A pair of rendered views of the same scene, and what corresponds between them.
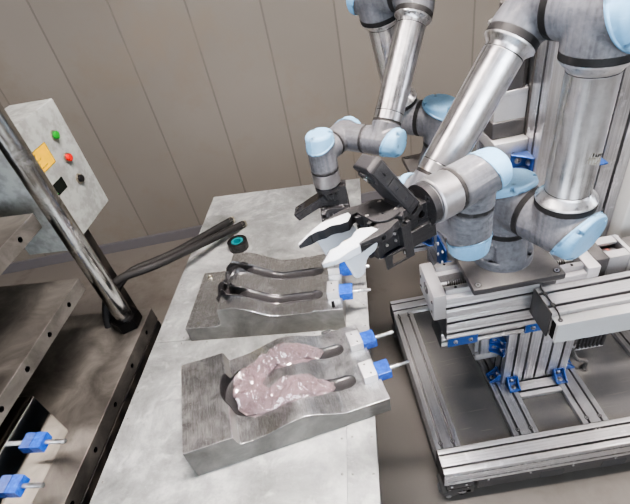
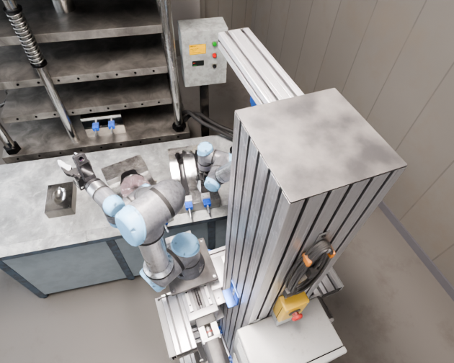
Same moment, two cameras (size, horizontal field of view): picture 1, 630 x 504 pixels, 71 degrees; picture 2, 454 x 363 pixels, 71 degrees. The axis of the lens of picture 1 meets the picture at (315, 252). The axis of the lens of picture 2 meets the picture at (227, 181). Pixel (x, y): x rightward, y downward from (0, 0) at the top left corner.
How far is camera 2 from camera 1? 1.43 m
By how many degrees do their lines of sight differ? 45
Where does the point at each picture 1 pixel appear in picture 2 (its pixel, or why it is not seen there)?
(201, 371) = (137, 161)
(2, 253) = (142, 70)
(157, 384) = (145, 151)
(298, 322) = not seen: hidden behind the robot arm
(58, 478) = (107, 138)
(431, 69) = not seen: outside the picture
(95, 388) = (144, 132)
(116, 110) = (343, 39)
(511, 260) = not seen: hidden behind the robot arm
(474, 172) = (98, 196)
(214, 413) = (117, 172)
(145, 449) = (116, 158)
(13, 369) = (122, 102)
